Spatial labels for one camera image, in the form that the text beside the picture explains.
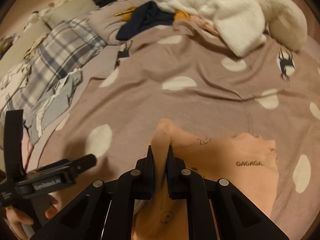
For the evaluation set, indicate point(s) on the peach cartoon print shirt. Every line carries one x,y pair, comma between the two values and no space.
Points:
250,163

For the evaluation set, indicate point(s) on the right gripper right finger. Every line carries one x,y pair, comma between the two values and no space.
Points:
216,209

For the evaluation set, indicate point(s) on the white folded shirt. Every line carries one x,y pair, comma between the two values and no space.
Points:
13,80

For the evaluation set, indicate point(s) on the grey folded garment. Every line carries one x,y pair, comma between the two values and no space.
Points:
52,105

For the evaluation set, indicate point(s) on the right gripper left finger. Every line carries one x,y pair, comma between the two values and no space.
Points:
103,210

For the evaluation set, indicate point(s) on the mauve pillow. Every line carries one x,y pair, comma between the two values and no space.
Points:
104,22

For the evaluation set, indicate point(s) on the mauve spotted blanket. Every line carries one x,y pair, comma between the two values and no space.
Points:
185,75

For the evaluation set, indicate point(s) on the navy blue garment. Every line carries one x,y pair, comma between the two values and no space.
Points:
143,18

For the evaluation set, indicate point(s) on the plaid pillow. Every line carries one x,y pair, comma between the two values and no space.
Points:
70,45

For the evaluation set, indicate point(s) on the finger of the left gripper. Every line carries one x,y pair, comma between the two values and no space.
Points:
80,162

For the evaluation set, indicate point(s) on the left hand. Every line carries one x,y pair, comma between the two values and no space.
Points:
17,218

